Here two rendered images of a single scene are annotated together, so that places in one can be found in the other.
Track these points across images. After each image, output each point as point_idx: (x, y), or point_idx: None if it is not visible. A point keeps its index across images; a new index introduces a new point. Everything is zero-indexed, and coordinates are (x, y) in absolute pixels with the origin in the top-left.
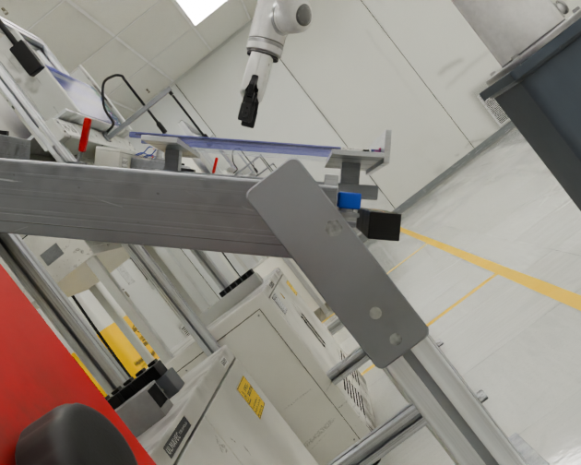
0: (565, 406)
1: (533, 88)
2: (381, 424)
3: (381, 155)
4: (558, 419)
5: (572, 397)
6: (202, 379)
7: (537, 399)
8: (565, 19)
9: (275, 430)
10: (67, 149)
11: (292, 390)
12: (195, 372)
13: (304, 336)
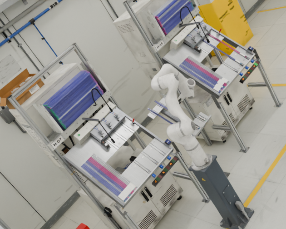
0: (239, 177)
1: (192, 171)
2: (182, 173)
3: None
4: (234, 179)
5: (242, 176)
6: None
7: (242, 167)
8: (204, 165)
9: (158, 171)
10: (157, 53)
11: None
12: None
13: (214, 110)
